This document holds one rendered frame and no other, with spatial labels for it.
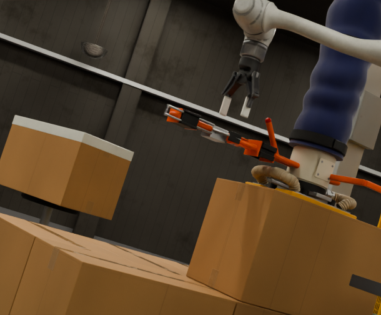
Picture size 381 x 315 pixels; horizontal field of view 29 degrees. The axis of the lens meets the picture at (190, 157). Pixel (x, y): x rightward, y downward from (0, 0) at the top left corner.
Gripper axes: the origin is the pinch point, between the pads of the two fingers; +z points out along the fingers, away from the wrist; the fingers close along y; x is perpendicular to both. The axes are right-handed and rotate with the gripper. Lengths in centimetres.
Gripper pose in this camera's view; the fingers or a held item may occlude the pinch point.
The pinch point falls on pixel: (233, 112)
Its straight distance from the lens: 260.0
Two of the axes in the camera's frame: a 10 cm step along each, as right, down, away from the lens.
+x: -8.0, -3.0, -5.2
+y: -5.1, -0.9, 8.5
